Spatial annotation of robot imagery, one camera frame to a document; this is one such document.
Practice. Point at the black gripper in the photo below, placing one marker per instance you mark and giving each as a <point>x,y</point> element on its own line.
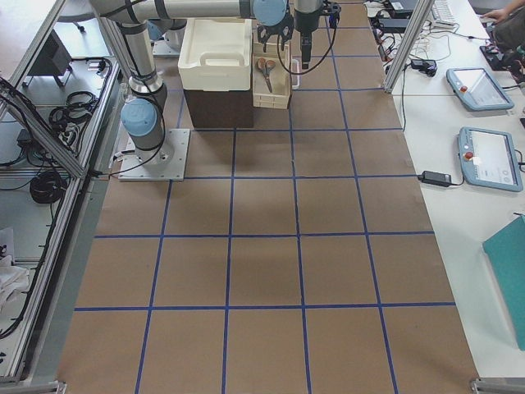
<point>305,22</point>
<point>273,30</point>

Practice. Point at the orange handled grey scissors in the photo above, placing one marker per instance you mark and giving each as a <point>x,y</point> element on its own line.
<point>265,67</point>

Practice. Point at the light wooden drawer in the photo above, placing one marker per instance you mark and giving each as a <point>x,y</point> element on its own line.
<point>280,79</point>

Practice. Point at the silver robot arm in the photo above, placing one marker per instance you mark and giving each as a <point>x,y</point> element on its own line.
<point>308,6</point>
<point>149,29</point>

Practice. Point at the dark wooden drawer cabinet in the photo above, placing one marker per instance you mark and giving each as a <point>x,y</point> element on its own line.
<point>220,109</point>

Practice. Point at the person hand at desk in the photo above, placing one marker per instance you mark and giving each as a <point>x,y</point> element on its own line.
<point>497,15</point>

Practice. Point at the cream plastic tray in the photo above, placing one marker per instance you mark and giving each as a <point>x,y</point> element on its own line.
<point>216,55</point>

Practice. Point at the blue teach pendant far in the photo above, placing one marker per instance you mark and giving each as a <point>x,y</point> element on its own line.
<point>477,89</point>

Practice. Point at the blue teach pendant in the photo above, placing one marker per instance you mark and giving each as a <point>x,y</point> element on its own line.
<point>487,158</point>
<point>477,89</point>

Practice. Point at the black power adapter brick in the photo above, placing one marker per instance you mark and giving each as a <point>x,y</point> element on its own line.
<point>435,178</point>

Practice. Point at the blue teach pendant near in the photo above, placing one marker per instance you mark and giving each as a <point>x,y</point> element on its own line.
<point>487,158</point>

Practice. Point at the teal folder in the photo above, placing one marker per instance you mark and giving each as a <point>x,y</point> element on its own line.
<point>505,250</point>

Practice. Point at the aluminium frame post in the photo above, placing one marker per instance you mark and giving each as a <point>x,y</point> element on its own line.
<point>412,31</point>

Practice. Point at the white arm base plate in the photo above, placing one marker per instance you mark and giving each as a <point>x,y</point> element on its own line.
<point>167,164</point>

